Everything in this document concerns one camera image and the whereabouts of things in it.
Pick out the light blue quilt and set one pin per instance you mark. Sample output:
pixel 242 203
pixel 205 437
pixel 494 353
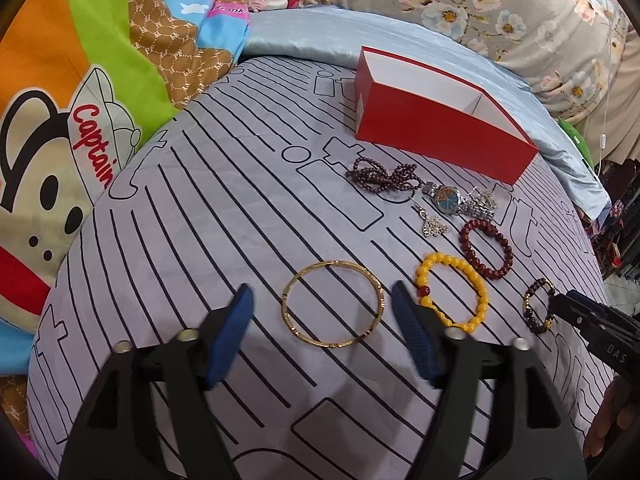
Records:
pixel 310 35

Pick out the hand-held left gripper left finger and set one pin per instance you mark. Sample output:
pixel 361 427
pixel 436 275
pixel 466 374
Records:
pixel 232 330

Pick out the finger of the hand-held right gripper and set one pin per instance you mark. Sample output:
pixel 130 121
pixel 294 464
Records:
pixel 600 325

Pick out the green plush item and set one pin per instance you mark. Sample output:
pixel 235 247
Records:
pixel 575 135

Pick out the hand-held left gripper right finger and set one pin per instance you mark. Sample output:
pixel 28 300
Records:
pixel 412 330

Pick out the silver butterfly charm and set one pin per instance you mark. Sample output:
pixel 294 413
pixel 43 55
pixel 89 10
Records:
pixel 434 225

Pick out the silver wristwatch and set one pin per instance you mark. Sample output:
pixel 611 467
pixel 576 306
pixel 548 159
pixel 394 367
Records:
pixel 445 199

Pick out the grey floral blanket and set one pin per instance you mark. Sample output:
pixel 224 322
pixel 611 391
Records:
pixel 525 20

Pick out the colourful cartoon monkey blanket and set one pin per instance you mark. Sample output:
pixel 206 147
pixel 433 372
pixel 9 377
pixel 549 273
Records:
pixel 50 60

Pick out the gold bangle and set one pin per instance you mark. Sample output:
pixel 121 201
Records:
pixel 283 302

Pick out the person's right hand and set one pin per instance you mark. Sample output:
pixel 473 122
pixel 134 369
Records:
pixel 607 410

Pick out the red cardboard box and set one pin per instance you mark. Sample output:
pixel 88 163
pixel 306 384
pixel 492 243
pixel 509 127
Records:
pixel 425 130

